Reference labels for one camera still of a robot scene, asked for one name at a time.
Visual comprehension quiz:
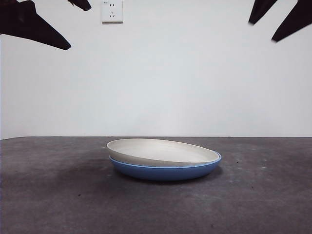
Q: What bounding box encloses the blue plate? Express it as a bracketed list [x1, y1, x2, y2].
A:
[108, 153, 223, 182]

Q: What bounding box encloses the white plate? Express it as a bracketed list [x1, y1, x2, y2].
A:
[106, 138, 221, 168]

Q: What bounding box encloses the white wall socket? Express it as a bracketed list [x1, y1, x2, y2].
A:
[101, 0, 124, 24]

